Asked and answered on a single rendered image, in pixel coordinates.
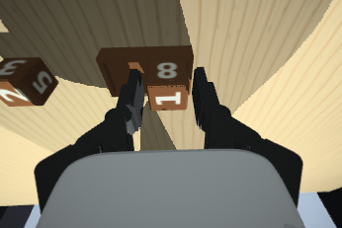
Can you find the brown shallow tray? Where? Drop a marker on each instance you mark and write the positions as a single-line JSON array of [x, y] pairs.
[[115, 63]]

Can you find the brown calendar cube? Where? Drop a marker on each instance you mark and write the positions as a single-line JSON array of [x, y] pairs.
[[25, 81], [167, 85]]

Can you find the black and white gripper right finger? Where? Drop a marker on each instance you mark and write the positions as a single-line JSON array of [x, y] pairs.
[[226, 132]]

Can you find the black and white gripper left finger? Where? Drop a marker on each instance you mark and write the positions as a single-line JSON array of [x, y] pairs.
[[114, 134]]

